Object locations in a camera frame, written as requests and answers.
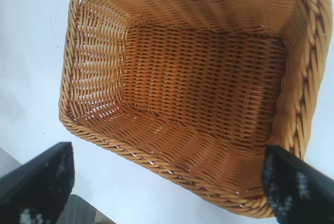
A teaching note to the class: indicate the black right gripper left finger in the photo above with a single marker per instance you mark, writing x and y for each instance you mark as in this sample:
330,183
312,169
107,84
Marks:
34,195

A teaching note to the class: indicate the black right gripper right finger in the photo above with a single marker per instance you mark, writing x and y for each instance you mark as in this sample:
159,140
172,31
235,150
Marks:
300,195

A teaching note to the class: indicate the woven wicker basket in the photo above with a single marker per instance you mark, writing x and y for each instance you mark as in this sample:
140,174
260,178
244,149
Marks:
195,77

